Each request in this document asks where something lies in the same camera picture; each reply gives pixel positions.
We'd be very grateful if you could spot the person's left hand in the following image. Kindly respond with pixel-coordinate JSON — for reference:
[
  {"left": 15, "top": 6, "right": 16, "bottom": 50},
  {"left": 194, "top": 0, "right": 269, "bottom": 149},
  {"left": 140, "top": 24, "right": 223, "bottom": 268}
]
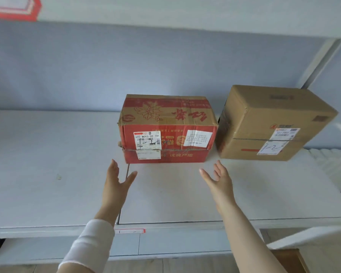
[{"left": 95, "top": 159, "right": 138, "bottom": 226}]

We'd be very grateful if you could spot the person's right hand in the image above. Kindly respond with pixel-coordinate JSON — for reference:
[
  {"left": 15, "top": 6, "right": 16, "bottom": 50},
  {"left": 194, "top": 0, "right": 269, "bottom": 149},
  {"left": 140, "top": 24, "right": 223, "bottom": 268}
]
[{"left": 199, "top": 160, "right": 236, "bottom": 215}]

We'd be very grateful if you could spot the white metal shelf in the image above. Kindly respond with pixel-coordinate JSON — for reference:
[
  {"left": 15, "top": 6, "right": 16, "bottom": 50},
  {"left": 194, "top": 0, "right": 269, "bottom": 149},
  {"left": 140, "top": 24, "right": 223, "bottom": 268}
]
[{"left": 0, "top": 0, "right": 341, "bottom": 266}]

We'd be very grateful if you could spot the box marked 1-2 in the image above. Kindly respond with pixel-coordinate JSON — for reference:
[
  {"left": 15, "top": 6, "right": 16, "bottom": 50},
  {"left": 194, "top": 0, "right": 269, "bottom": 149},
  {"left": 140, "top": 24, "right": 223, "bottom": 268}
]
[{"left": 216, "top": 84, "right": 339, "bottom": 162}]

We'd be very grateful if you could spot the person's right forearm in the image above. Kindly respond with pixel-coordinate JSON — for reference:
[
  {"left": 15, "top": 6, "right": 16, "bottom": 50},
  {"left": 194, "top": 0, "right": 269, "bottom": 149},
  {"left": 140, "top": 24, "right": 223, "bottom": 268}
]
[{"left": 216, "top": 204, "right": 288, "bottom": 273}]

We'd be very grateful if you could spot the white wristband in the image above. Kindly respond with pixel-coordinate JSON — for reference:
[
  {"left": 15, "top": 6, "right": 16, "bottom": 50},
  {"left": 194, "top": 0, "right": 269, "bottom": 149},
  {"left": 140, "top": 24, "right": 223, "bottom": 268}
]
[{"left": 58, "top": 218, "right": 116, "bottom": 273}]

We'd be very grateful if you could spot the white radiator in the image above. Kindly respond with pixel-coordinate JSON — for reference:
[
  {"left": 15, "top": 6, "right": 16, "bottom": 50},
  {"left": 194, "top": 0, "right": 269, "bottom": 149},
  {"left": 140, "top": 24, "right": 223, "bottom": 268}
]
[{"left": 310, "top": 148, "right": 341, "bottom": 192}]

